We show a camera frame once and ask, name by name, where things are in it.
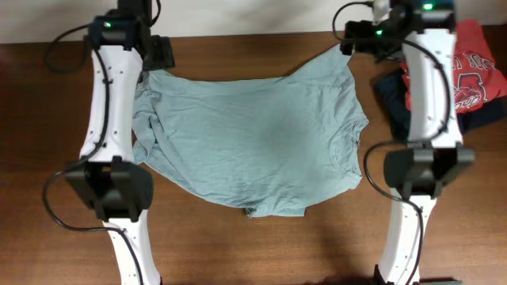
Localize light blue t-shirt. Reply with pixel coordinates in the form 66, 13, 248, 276
133, 47, 368, 218

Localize red printed t-shirt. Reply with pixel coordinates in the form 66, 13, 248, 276
403, 20, 506, 114

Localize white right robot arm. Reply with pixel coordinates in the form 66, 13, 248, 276
339, 1, 475, 285

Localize navy blue folded garment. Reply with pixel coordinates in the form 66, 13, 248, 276
373, 68, 506, 141

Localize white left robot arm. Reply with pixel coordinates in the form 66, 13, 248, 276
64, 1, 173, 284

